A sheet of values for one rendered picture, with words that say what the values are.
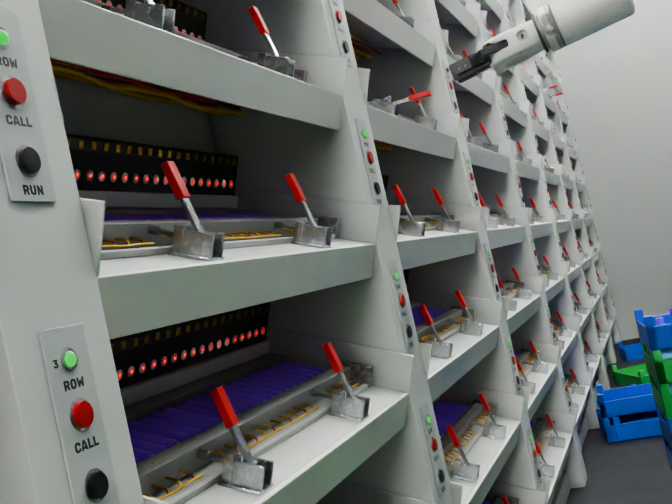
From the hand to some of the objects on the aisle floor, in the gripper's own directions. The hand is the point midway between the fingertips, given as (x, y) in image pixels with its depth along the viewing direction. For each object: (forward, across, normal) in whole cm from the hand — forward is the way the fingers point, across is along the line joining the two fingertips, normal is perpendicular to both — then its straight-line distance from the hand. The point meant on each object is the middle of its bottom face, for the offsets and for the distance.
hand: (463, 70), depth 163 cm
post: (+34, +50, +100) cm, 117 cm away
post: (+34, -20, +101) cm, 108 cm away
